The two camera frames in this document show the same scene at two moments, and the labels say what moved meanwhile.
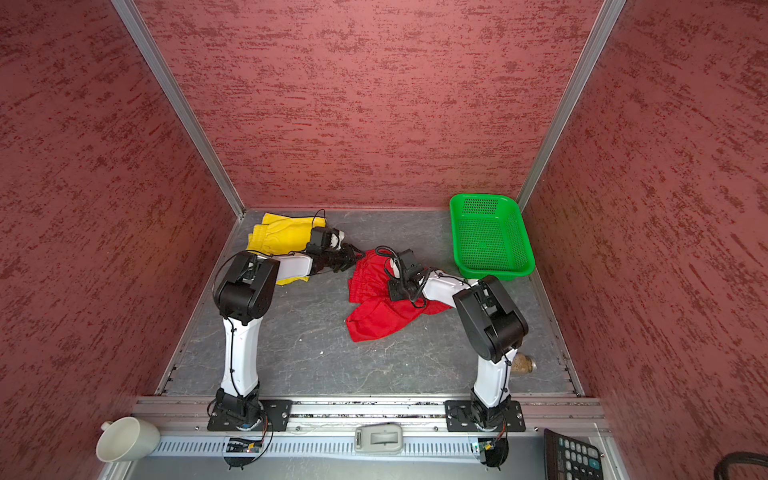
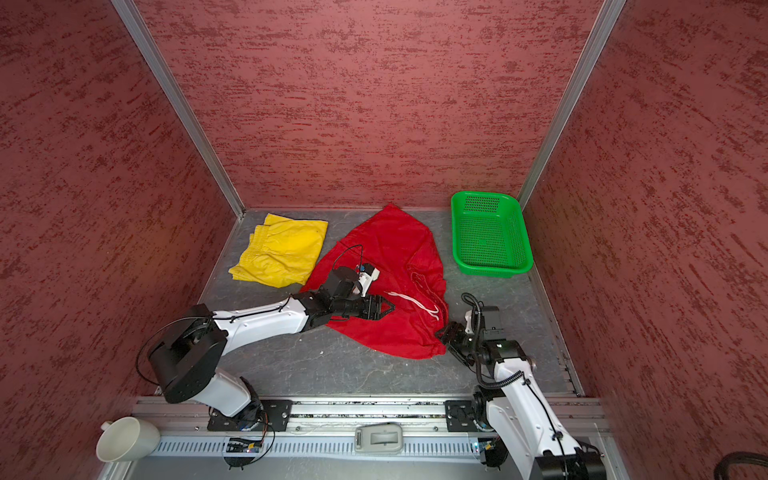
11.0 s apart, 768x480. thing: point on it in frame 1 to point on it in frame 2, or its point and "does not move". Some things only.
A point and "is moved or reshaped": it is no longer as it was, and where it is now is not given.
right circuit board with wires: [496, 451] does not move
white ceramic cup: [125, 439] does not move
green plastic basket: [489, 237] does not move
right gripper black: [393, 292] to [451, 335]
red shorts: [371, 316] is moved or reshaped
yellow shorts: [282, 235] does not move
